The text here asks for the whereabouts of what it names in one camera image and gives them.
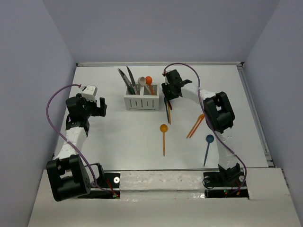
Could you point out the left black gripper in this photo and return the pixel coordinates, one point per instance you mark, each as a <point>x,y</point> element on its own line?
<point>98,111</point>

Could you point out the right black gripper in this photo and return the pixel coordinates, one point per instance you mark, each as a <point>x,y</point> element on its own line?
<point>164,86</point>

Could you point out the teal blue plastic knife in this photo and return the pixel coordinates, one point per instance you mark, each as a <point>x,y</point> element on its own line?
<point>165,102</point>

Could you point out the orange red plastic spoon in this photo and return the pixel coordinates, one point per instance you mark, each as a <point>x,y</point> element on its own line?
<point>149,83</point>

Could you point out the beige plastic spoon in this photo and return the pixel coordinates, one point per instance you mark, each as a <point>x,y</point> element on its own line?
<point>142,82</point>

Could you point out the teal handled steel knife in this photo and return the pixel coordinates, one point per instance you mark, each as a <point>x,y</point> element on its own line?
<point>126,81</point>

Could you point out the black handled steel knife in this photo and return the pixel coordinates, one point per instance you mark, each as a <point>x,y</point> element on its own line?
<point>132,80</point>

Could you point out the orange handled knife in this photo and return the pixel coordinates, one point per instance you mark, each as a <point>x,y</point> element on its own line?
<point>169,116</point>

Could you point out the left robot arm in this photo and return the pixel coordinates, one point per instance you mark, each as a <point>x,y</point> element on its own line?
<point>67,172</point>

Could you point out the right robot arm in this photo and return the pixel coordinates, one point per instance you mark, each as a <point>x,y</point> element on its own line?
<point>219,117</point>

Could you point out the white two-compartment utensil caddy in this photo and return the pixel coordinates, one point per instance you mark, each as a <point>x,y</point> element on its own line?
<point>144,100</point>

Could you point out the yellow orange plastic spoon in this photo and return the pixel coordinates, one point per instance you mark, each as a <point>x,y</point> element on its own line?
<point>163,129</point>

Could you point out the orange plastic fork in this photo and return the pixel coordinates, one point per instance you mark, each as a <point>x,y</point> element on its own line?
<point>195,126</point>

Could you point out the dark blue plastic spoon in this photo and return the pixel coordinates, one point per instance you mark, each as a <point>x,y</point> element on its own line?
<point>209,140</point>

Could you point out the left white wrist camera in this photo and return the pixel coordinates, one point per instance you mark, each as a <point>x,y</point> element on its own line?
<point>89,92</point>

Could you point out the aluminium table edge rail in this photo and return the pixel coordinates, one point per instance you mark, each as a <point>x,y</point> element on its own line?
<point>154,63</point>

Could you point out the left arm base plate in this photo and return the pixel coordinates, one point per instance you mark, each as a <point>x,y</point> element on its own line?
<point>111,184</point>

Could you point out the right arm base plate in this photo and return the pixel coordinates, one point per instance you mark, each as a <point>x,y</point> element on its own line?
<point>217,188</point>

